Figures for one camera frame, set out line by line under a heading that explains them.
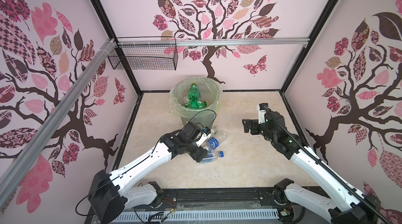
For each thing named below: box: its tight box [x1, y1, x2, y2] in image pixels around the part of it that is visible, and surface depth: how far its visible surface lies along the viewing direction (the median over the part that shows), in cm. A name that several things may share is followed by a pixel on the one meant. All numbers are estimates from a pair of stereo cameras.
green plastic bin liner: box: [169, 76, 223, 119], surface depth 86 cm
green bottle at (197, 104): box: [184, 99, 209, 109], surface depth 85 cm
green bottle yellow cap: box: [187, 82, 204, 109], surface depth 85 cm
